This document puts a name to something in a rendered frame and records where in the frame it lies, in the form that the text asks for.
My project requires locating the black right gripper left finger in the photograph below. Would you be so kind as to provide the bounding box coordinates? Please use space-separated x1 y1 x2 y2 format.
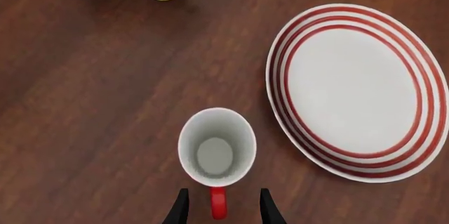
161 188 191 224

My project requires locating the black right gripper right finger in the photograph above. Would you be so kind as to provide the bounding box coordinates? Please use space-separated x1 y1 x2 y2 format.
260 188 288 224

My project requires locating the red mug with white inside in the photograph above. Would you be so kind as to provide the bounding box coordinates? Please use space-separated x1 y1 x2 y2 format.
177 106 257 220

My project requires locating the white plate with red rings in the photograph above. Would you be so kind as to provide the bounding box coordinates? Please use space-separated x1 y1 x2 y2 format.
265 3 449 184

